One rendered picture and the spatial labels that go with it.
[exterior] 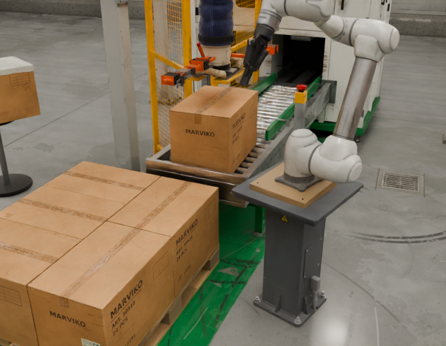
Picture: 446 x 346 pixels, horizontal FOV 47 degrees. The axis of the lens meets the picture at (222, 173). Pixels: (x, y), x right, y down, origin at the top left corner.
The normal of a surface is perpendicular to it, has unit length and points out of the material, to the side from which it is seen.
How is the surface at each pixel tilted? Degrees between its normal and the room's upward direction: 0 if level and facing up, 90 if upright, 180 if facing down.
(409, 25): 90
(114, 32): 91
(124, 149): 90
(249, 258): 0
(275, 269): 90
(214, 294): 0
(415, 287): 0
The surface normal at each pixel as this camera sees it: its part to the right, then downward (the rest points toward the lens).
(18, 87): 0.66, 0.32
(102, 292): 0.00, -0.90
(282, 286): -0.63, 0.33
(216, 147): -0.34, 0.40
